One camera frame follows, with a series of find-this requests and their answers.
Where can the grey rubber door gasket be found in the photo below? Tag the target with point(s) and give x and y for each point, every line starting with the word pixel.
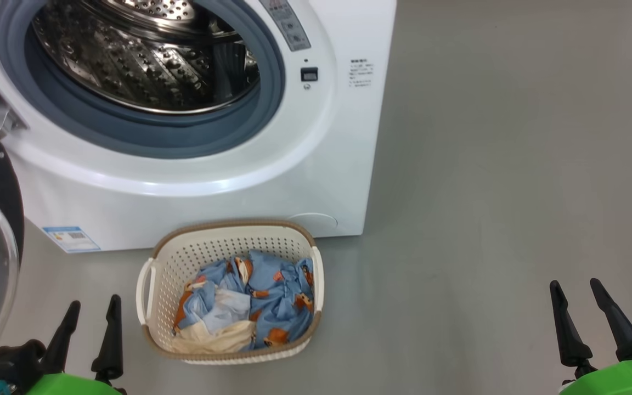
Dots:
pixel 129 137

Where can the stainless steel washing machine drum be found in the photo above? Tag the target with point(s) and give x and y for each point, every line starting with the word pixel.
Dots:
pixel 140 60

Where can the grey warning sticker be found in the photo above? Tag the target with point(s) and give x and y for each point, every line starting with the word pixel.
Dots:
pixel 288 24

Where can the cream perforated laundry basket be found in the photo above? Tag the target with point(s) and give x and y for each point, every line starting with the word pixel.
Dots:
pixel 184 258

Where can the cream white garment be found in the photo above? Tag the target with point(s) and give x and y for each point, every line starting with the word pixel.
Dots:
pixel 217 337

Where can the blue energy label sticker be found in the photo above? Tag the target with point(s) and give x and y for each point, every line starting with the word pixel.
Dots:
pixel 72 240

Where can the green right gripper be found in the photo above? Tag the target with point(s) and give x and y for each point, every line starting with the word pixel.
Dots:
pixel 618 381

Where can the white front-load washing machine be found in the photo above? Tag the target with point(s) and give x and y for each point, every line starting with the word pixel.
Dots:
pixel 321 164

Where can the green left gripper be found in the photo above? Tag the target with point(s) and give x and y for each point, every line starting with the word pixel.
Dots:
pixel 69 385

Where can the round filter cover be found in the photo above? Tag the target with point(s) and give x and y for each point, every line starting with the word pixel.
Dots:
pixel 316 222

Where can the blue printed garment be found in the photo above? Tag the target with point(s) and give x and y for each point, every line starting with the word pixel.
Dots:
pixel 277 296

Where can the printed text label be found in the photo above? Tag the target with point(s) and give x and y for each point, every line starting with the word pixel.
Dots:
pixel 361 72

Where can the black door lock socket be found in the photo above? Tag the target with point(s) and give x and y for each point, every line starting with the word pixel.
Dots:
pixel 309 74

